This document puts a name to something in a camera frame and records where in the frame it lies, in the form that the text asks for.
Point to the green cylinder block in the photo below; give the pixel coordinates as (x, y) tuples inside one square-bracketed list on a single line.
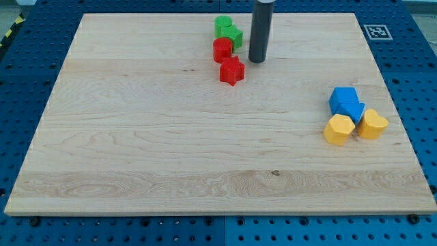
[(221, 25)]

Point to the light wooden board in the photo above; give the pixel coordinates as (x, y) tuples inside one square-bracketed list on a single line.
[(138, 124)]

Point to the red star block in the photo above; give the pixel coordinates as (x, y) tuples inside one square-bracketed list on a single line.
[(231, 70)]

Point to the green star block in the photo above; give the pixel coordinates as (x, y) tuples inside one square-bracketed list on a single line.
[(234, 34)]

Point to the black bolt front left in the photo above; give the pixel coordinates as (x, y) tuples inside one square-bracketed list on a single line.
[(34, 221)]

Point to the blue triangle block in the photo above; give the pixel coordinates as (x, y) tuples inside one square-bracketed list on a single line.
[(352, 109)]

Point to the yellow black hazard tape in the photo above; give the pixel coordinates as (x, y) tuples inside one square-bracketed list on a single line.
[(13, 31)]

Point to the yellow hexagon block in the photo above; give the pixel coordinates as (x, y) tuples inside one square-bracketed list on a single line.
[(338, 129)]

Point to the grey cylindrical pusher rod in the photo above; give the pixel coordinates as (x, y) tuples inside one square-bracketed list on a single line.
[(260, 29)]

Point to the yellow heart block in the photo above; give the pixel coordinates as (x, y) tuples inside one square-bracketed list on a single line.
[(372, 125)]

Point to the red cylinder block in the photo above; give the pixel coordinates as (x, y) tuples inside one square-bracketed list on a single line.
[(222, 48)]

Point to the white fiducial marker tag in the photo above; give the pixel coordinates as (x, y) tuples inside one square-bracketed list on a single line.
[(377, 32)]

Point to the black bolt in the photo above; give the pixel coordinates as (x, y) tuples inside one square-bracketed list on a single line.
[(413, 219), (34, 221)]

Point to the blue cube block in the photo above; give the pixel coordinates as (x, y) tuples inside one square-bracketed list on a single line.
[(342, 95)]

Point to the black bolt front right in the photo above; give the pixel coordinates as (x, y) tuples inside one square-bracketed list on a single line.
[(413, 219)]

